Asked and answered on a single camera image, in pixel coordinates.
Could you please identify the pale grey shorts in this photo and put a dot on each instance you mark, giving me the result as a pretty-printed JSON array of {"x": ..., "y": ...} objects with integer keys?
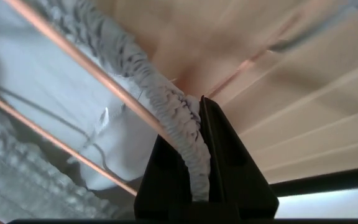
[{"x": 42, "y": 93}]

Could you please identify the pink clothes hanger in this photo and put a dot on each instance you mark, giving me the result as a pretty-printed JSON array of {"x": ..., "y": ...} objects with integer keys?
[{"x": 104, "y": 81}]

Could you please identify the beige curtain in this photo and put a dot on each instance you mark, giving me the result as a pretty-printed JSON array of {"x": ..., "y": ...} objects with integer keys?
[{"x": 291, "y": 93}]

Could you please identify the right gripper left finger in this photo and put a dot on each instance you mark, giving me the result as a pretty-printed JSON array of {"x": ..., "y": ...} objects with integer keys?
[{"x": 163, "y": 186}]

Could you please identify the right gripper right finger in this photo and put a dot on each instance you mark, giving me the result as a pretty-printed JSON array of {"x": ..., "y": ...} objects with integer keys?
[{"x": 238, "y": 174}]

